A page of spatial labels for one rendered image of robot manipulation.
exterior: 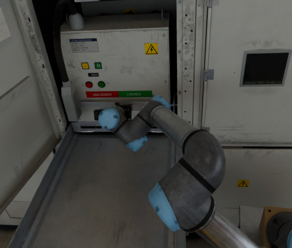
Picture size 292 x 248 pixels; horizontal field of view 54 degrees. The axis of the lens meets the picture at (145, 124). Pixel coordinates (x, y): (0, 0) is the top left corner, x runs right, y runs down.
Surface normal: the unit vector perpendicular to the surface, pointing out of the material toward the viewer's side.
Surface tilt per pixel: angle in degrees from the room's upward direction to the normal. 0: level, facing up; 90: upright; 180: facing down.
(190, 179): 42
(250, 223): 0
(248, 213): 0
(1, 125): 90
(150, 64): 90
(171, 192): 37
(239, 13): 90
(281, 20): 90
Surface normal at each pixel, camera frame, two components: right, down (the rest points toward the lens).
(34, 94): 0.96, 0.11
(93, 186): -0.07, -0.80
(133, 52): -0.10, 0.59
